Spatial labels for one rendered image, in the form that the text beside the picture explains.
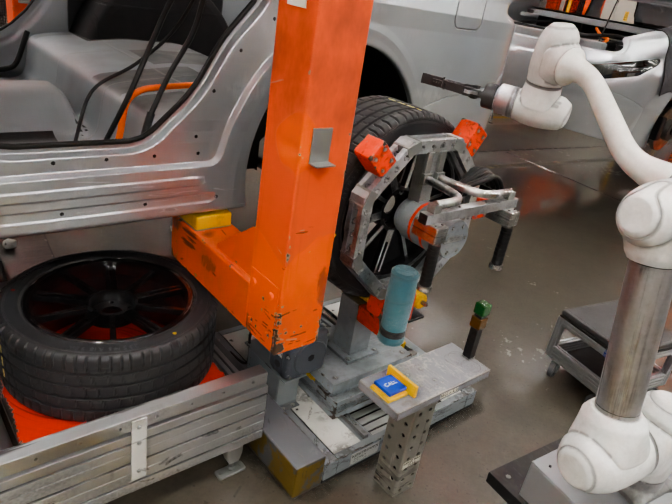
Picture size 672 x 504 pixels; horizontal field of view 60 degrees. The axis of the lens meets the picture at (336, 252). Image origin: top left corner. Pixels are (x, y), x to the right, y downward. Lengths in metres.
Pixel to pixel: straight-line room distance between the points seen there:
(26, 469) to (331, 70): 1.21
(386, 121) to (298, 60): 0.46
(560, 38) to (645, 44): 2.69
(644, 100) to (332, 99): 3.21
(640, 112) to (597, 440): 3.17
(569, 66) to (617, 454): 0.97
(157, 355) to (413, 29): 1.46
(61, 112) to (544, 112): 1.77
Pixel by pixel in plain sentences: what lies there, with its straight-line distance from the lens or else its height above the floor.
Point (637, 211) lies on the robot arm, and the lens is 1.34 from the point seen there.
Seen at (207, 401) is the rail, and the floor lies 0.36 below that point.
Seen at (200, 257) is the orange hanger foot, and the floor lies 0.62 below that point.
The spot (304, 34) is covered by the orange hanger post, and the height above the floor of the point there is 1.39.
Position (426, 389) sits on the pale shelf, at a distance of 1.83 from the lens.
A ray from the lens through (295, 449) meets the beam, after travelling 2.01.
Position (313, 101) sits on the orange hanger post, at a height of 1.25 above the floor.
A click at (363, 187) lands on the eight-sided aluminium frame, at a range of 1.71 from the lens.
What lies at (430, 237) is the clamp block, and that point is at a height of 0.92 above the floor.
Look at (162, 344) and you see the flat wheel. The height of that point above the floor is 0.50.
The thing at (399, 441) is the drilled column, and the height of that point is 0.23.
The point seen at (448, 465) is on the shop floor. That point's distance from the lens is 2.29.
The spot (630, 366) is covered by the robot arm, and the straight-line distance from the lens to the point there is 1.49.
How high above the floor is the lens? 1.54
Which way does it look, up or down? 26 degrees down
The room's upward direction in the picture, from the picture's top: 10 degrees clockwise
